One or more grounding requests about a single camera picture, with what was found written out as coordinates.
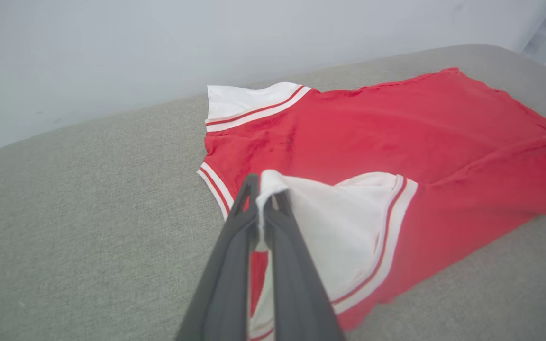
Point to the red and white shirt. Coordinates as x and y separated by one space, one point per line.
372 137

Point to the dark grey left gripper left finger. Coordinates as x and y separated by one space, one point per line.
225 284

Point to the grey fabric sofa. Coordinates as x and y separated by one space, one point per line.
88 213

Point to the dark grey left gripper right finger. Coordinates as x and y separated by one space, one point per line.
296 293

